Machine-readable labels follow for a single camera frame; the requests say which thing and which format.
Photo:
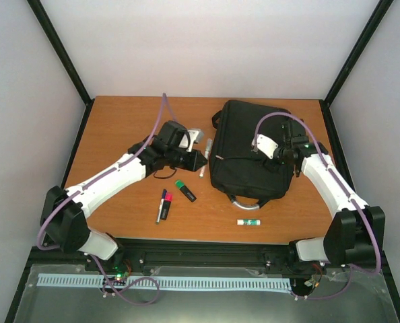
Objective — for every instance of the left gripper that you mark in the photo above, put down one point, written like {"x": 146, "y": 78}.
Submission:
{"x": 194, "y": 165}

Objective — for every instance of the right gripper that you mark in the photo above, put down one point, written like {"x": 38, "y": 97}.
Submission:
{"x": 274, "y": 167}

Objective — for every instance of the green highlighter marker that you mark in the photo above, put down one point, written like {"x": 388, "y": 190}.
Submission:
{"x": 185, "y": 190}

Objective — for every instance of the pink highlighter marker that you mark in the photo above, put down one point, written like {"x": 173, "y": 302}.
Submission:
{"x": 166, "y": 206}

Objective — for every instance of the black student bag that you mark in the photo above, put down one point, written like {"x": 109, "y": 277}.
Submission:
{"x": 235, "y": 169}

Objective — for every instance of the silver pen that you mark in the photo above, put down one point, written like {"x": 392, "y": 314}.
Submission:
{"x": 206, "y": 155}

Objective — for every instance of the white glue stick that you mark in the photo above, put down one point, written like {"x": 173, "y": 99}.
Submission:
{"x": 255, "y": 222}

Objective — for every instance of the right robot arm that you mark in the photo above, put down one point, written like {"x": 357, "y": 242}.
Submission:
{"x": 355, "y": 235}

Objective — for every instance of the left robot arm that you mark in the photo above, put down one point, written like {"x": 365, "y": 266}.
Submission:
{"x": 65, "y": 212}

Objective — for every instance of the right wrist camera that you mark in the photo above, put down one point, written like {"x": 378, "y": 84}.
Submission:
{"x": 286, "y": 136}

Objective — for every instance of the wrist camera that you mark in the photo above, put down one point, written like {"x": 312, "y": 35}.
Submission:
{"x": 175, "y": 135}
{"x": 286, "y": 136}

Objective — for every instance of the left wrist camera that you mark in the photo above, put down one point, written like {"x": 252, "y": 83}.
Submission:
{"x": 175, "y": 135}

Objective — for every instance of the black aluminium frame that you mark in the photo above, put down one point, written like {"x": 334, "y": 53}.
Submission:
{"x": 180, "y": 252}

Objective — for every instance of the light blue cable duct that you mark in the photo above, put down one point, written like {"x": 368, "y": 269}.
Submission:
{"x": 278, "y": 285}

